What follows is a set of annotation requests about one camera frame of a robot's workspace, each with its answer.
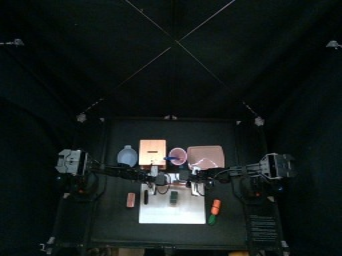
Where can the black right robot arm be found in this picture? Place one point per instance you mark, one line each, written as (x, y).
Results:
(276, 165)

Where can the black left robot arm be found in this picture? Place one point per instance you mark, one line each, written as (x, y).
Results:
(118, 171)

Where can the dark green sushi roll piece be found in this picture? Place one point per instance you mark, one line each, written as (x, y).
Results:
(174, 192)
(174, 199)
(174, 196)

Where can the black oblong toy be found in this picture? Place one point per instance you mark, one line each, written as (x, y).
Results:
(146, 197)

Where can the salmon pink toy block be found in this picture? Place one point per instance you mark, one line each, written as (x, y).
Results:
(130, 200)

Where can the blue spoon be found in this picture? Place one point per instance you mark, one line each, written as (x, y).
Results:
(171, 159)

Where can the orange toy carrot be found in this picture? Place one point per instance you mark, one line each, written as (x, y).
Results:
(215, 208)

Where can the pink square plate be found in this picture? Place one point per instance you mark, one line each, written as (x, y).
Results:
(206, 156)

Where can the white cutting board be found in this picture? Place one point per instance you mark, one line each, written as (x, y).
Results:
(174, 213)

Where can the pink cup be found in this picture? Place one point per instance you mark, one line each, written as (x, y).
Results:
(179, 154)

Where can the light wooden box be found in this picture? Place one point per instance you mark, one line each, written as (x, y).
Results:
(153, 151)

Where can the light blue bowl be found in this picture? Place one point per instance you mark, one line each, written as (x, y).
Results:
(127, 156)

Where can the white text warning label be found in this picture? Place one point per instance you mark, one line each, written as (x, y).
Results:
(262, 227)

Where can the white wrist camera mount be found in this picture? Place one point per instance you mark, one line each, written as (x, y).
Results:
(154, 170)
(195, 170)

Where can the metal frame clamp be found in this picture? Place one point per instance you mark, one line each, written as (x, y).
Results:
(333, 44)
(81, 117)
(260, 120)
(15, 42)
(170, 117)

